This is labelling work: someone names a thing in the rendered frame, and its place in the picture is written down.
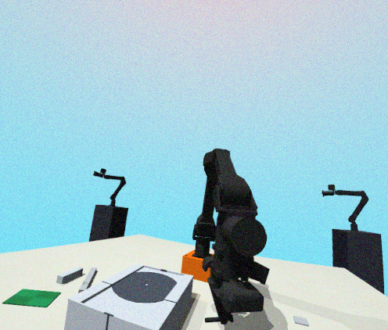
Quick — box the green flat square pad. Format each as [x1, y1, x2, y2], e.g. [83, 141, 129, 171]
[3, 289, 61, 307]

